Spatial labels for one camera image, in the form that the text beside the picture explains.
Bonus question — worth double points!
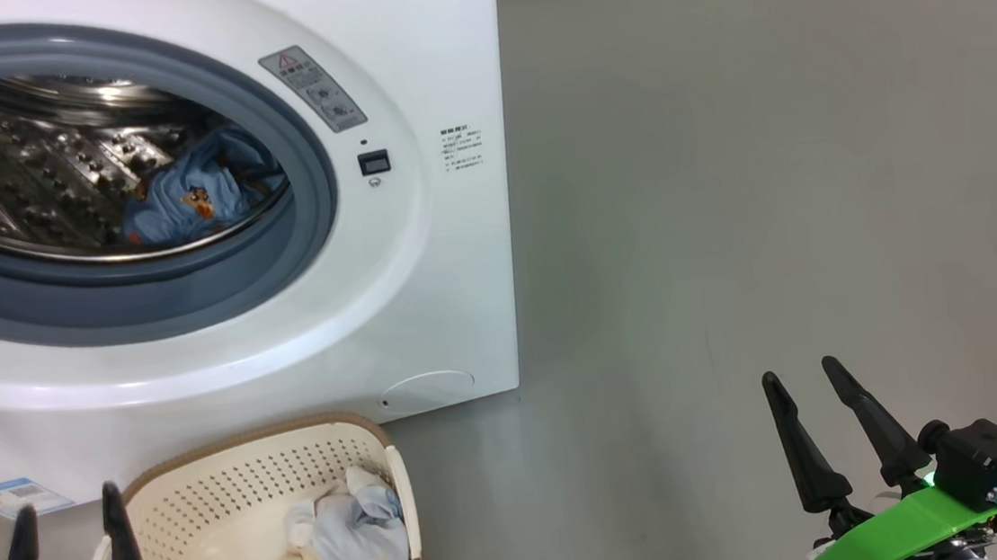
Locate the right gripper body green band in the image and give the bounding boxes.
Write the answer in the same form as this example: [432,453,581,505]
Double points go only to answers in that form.
[805,480,997,560]

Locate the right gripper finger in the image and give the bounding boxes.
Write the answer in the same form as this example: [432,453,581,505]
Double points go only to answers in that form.
[821,348,934,495]
[761,366,855,519]

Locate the white and pale blue garment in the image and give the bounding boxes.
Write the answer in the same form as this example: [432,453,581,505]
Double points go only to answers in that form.
[252,460,411,560]

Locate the blue orange patterned garment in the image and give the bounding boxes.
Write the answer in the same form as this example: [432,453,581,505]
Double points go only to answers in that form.
[114,123,292,251]

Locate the stainless steel washing machine drum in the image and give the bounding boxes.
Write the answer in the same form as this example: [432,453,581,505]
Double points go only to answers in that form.
[0,54,298,273]

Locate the white front-load washing machine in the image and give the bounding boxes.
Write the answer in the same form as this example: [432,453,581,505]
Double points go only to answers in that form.
[0,0,539,519]

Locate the blue energy label sticker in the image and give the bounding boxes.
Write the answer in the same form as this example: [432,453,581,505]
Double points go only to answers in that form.
[0,474,76,520]

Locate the cream perforated laundry basket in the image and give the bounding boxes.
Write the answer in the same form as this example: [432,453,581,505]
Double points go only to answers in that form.
[75,405,423,560]

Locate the round white filter cover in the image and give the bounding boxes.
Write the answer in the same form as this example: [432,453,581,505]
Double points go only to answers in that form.
[378,369,477,413]

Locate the black text instruction sticker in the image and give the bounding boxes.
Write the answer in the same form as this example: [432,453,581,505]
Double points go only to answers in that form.
[438,122,486,173]

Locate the grey warning label sticker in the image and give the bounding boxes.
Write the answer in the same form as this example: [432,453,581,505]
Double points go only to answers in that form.
[257,40,369,139]

